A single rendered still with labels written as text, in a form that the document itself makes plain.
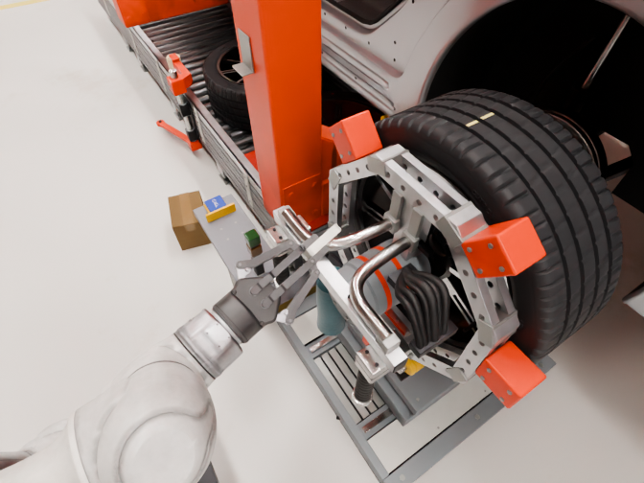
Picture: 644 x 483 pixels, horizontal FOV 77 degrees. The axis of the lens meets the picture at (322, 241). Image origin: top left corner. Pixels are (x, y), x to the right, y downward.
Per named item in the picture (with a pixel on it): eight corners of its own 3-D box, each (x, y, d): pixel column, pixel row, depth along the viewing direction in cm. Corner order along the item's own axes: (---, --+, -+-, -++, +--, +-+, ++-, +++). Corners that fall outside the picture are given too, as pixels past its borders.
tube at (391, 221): (399, 232, 85) (406, 196, 77) (322, 274, 79) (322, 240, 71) (350, 184, 95) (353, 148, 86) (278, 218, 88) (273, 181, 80)
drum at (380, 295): (427, 295, 99) (441, 262, 88) (356, 339, 92) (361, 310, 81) (391, 256, 106) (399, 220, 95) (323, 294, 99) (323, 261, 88)
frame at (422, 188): (464, 393, 104) (563, 275, 61) (446, 408, 102) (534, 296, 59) (343, 251, 132) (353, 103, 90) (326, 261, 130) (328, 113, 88)
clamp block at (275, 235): (311, 241, 94) (311, 226, 90) (278, 258, 91) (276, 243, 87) (301, 227, 97) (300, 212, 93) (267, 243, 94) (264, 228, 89)
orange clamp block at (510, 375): (498, 353, 86) (533, 388, 81) (471, 373, 83) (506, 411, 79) (510, 338, 80) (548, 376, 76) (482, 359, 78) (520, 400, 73)
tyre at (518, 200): (712, 304, 69) (489, 16, 81) (632, 379, 61) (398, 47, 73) (486, 340, 130) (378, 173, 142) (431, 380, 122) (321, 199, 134)
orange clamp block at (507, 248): (506, 260, 72) (548, 254, 64) (474, 280, 69) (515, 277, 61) (489, 224, 72) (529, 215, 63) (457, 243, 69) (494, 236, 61)
